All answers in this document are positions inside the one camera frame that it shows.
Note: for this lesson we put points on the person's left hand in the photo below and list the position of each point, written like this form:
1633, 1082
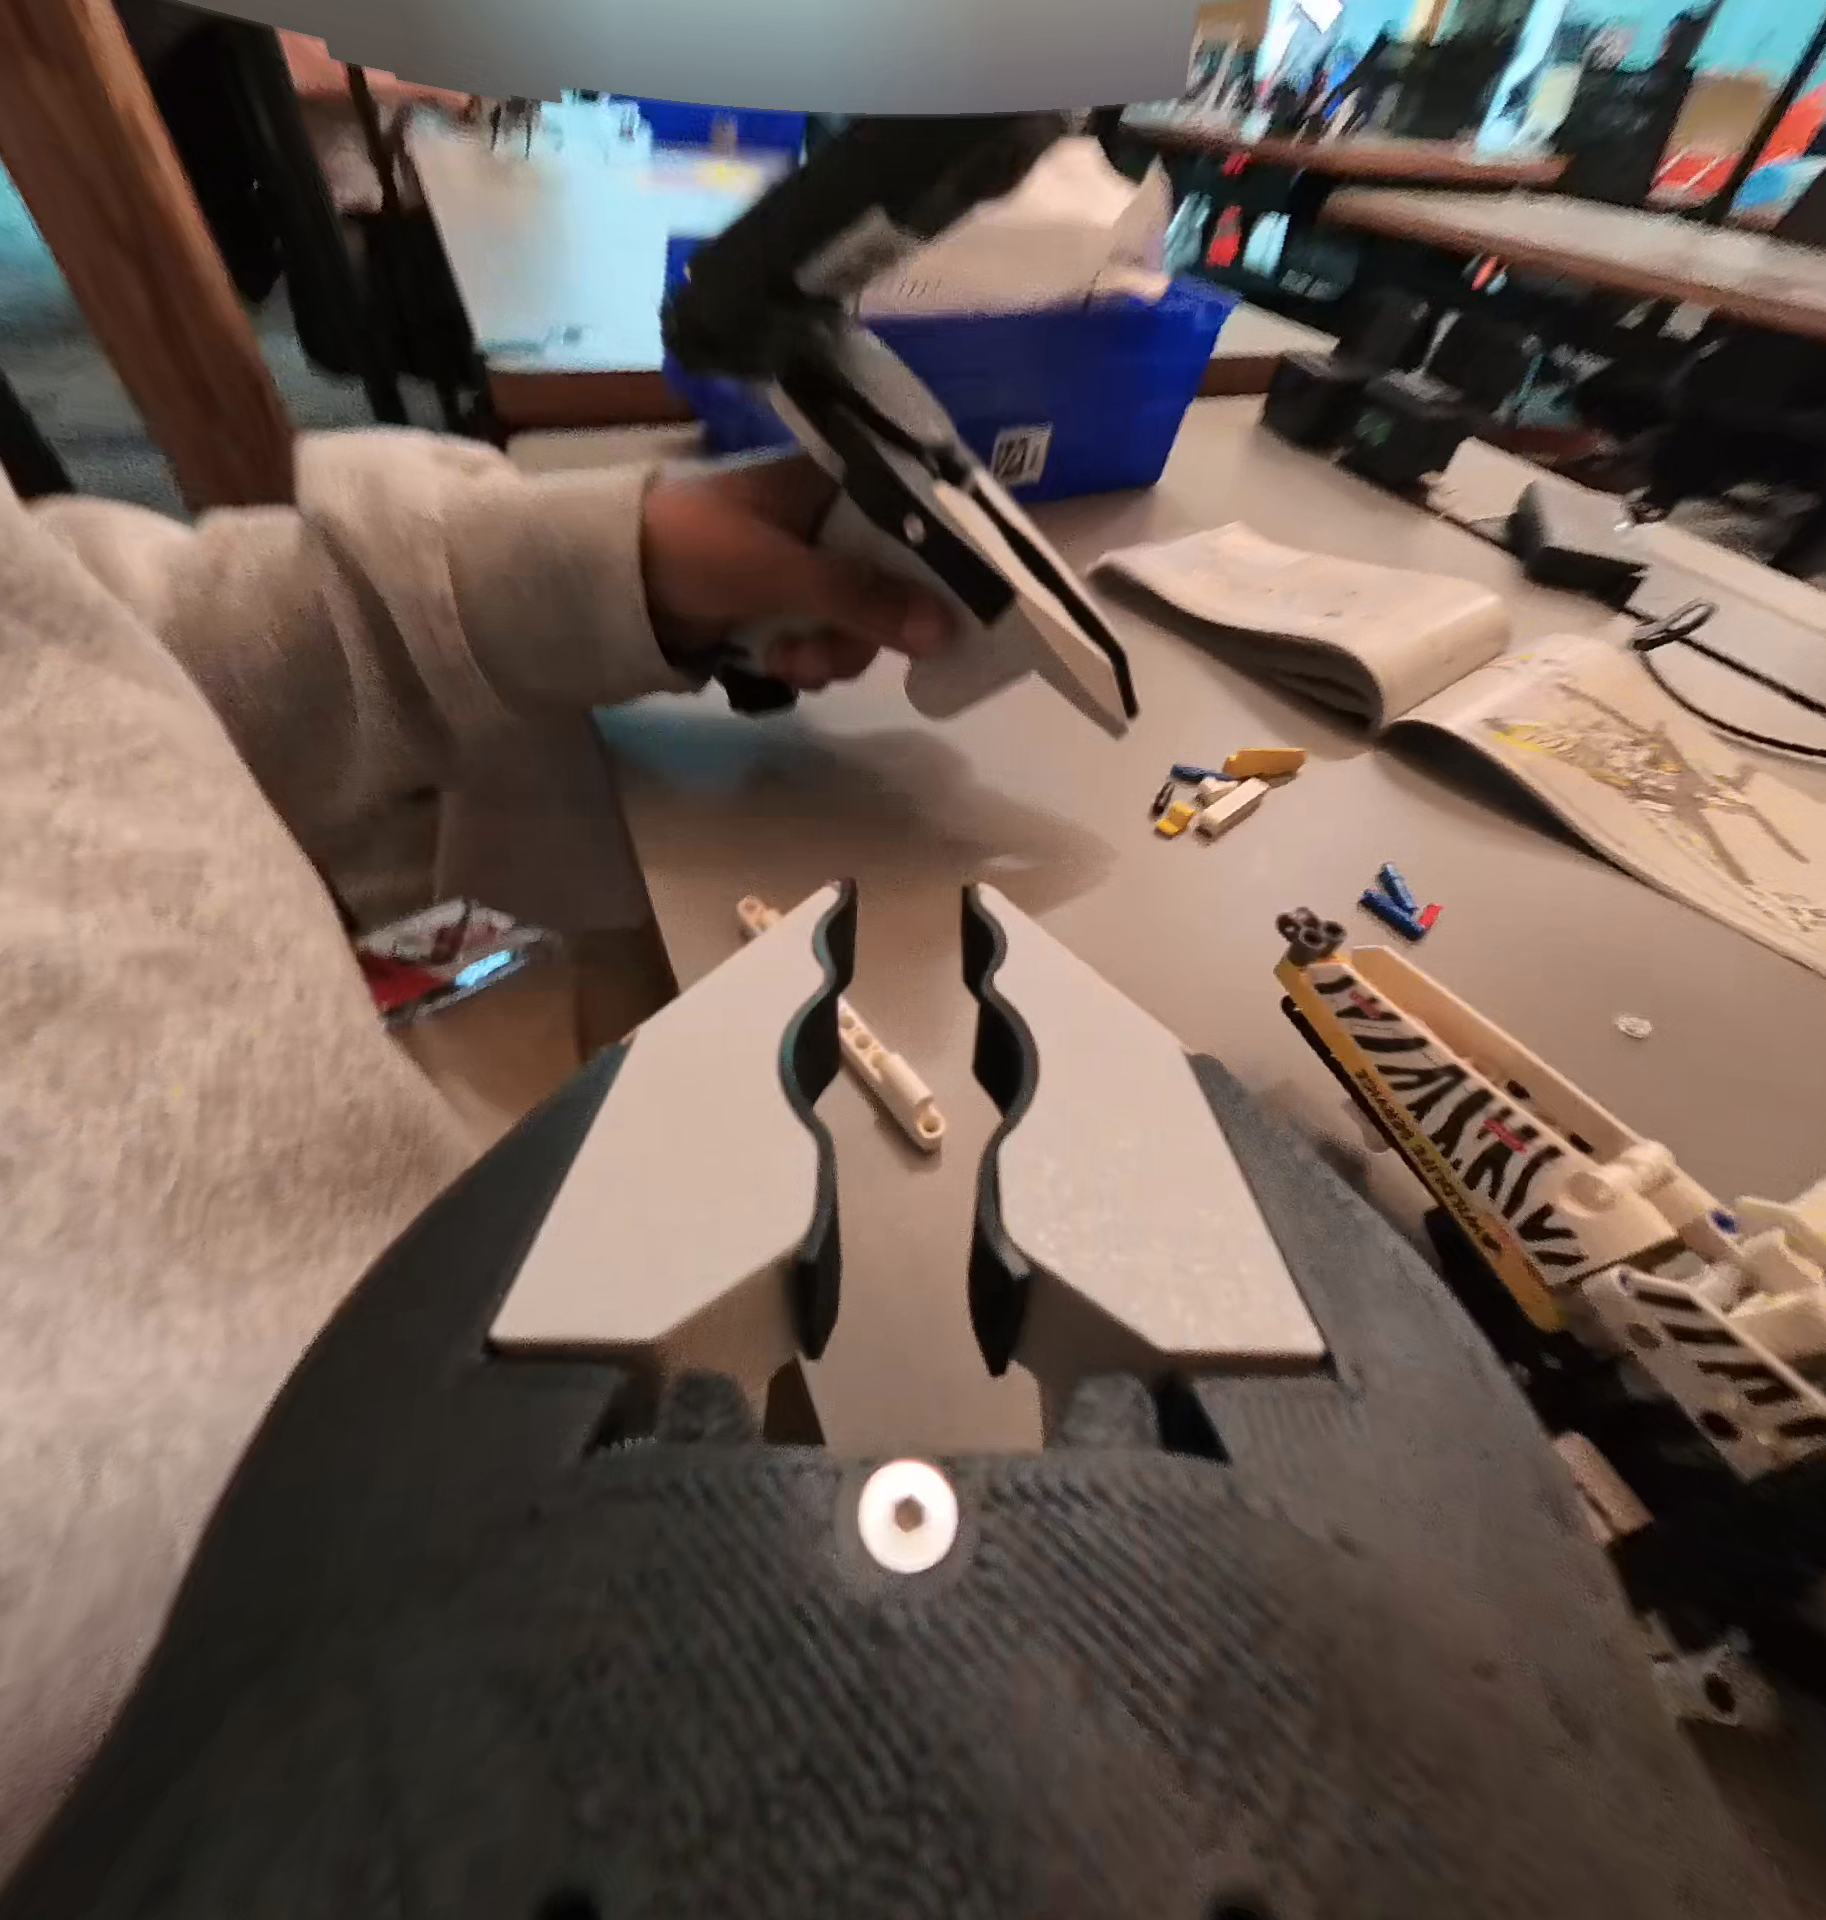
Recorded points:
734, 572

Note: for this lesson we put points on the black box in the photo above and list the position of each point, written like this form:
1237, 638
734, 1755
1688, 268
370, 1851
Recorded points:
1364, 422

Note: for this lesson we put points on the small yellow lego piece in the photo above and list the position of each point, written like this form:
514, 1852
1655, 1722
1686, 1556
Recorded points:
1175, 820

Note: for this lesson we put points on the person's left forearm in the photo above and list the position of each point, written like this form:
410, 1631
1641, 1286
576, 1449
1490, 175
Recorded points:
448, 600

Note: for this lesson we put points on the wooden post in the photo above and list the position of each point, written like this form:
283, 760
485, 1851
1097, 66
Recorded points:
119, 227

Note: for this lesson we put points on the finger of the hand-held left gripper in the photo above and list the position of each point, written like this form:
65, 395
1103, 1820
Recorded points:
1071, 607
1026, 653

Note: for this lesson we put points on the white plastic bag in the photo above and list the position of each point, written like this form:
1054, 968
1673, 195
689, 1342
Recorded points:
1034, 227

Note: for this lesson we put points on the red and white packet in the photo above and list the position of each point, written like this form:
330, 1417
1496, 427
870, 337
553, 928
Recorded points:
448, 962

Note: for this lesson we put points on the long yellow lego piece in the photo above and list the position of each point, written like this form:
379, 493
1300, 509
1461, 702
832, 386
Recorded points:
1265, 761

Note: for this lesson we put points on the black pouch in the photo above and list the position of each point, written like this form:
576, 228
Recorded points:
1574, 533

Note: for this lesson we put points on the short white lego beam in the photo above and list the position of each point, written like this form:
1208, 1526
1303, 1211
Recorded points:
1234, 806

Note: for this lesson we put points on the blue plastic bin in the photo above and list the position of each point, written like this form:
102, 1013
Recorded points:
1093, 392

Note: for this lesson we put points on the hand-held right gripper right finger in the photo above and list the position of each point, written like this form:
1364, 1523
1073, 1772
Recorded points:
1154, 1202

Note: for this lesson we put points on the lego instruction booklet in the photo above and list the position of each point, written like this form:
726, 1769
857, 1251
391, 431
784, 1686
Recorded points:
1605, 782

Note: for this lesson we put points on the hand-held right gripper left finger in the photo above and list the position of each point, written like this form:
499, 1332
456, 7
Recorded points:
659, 1202

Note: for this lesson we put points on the long white lego beam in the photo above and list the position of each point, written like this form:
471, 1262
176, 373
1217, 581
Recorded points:
891, 1073

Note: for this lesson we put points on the striped lego model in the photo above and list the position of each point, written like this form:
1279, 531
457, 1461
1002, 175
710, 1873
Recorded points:
1454, 1110

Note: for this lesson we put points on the wooden shelf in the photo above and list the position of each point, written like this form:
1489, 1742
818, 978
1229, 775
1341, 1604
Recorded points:
1348, 154
1605, 248

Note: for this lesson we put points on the background desk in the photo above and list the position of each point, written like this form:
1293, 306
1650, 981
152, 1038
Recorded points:
598, 240

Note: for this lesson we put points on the black office chair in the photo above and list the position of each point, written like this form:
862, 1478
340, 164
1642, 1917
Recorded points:
403, 272

